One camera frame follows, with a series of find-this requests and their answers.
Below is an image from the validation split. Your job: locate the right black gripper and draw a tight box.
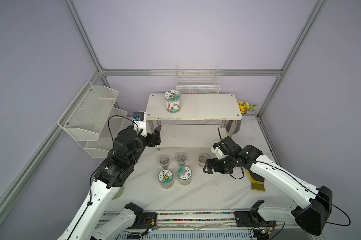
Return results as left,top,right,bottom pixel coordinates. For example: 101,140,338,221
202,154,236,174

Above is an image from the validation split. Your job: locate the strawberry lid seed container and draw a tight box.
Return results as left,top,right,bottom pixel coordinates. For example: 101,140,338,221
164,90,181,113

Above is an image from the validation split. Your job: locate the sunflower lid seed container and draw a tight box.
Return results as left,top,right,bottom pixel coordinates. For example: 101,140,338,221
158,169,174,189

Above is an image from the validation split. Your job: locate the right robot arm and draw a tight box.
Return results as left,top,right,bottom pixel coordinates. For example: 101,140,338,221
203,145,332,236

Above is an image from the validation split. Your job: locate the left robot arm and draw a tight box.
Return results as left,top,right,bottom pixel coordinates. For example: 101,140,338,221
59,122,162,240

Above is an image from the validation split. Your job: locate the pink flower lid seed container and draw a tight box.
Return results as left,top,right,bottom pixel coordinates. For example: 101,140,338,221
178,166,192,186

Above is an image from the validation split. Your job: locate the white two-tier shelf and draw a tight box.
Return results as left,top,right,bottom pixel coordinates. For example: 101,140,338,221
146,94,242,150

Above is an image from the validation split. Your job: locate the small red-based clear cup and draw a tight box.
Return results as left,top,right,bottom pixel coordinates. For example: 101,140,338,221
198,154,209,168

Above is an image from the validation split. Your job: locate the small clear cup middle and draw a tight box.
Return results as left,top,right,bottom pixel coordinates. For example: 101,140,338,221
176,153,186,167

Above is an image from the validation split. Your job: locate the small clear cup left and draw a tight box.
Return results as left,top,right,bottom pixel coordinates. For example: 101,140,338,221
160,156,170,169

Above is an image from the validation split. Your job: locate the black yellow work glove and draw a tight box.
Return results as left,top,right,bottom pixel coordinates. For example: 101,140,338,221
247,171,265,192

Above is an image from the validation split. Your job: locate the yellow sunflower plant pot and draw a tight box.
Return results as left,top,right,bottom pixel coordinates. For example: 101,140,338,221
225,101,258,134

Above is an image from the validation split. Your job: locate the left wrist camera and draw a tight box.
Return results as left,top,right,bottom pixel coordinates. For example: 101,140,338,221
133,112,147,136

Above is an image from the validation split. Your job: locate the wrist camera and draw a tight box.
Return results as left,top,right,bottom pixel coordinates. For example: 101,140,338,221
211,137,242,160
133,112,147,136

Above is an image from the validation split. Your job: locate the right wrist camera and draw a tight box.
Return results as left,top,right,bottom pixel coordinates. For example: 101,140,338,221
211,137,242,160

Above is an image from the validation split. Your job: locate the white wire basket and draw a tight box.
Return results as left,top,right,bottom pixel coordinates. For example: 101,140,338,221
176,65,220,94

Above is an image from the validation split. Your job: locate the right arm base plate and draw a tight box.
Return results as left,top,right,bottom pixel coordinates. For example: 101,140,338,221
234,211,276,228

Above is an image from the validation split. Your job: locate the white mesh wall rack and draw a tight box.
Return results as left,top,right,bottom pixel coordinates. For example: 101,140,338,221
58,82,127,159

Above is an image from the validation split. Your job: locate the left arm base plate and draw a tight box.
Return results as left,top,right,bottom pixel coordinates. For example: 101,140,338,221
127,212,158,230

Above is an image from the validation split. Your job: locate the aluminium front rail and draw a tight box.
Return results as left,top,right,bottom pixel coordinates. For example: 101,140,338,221
97,210,324,240

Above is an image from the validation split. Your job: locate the aluminium cage frame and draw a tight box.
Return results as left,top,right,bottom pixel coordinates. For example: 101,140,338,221
0,0,328,229

